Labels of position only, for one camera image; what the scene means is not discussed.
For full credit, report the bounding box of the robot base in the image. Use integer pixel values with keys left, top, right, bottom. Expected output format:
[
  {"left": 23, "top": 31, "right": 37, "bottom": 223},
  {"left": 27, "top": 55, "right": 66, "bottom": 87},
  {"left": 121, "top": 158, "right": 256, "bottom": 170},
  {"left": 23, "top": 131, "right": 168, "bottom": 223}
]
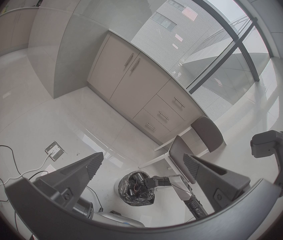
[{"left": 72, "top": 187, "right": 147, "bottom": 229}]

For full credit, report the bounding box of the grey chair with white legs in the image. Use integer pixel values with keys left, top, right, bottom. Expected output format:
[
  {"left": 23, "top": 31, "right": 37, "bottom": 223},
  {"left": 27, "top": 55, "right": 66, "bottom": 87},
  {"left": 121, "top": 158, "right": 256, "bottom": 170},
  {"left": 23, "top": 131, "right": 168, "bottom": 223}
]
[{"left": 139, "top": 116, "right": 227, "bottom": 184}]

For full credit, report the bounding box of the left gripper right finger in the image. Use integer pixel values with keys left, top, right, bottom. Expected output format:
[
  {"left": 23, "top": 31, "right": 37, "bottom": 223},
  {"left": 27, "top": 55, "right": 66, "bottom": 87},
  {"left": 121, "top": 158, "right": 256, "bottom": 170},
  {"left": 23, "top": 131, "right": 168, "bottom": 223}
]
[{"left": 183, "top": 153, "right": 251, "bottom": 212}]

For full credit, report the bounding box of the window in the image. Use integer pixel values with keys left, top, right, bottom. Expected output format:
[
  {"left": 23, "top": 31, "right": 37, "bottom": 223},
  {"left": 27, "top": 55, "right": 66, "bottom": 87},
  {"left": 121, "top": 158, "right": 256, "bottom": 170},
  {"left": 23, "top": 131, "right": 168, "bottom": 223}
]
[{"left": 129, "top": 0, "right": 276, "bottom": 122}]

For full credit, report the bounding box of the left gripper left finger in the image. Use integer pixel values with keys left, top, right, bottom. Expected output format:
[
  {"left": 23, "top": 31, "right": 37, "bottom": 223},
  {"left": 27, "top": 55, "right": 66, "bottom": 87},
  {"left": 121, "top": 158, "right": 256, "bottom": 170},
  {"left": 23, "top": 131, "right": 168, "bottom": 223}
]
[{"left": 33, "top": 152, "right": 104, "bottom": 212}]

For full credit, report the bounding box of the black plastic bag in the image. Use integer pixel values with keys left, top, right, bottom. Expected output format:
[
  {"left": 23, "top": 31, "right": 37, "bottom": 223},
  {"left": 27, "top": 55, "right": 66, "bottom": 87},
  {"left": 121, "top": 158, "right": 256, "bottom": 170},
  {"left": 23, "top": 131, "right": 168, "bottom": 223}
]
[{"left": 118, "top": 170, "right": 156, "bottom": 207}]

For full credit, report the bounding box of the white cable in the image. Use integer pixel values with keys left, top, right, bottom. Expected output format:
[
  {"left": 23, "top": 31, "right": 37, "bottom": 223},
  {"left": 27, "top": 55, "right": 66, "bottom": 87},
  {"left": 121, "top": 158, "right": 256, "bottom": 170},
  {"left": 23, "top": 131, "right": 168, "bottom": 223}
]
[{"left": 0, "top": 154, "right": 52, "bottom": 202}]

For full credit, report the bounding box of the beige cabinet with drawers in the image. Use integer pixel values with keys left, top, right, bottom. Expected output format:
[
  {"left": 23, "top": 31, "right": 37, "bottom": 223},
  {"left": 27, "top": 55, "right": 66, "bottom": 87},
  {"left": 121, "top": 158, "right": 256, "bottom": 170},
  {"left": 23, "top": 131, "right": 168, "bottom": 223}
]
[{"left": 86, "top": 29, "right": 208, "bottom": 145}]

